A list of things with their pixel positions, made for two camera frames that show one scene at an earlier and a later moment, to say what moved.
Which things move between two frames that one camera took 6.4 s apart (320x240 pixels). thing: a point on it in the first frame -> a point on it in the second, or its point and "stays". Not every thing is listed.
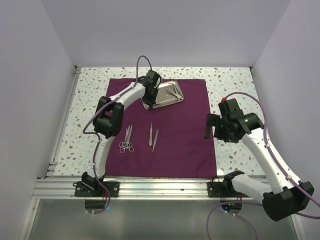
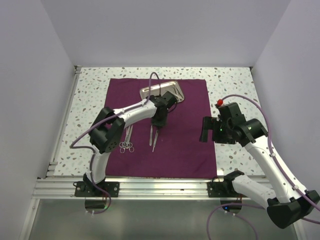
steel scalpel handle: x=155 y=139 stays
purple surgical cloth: x=168 y=141 stays
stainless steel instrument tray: x=167 y=93 stays
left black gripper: x=150 y=102 -> x=160 y=123
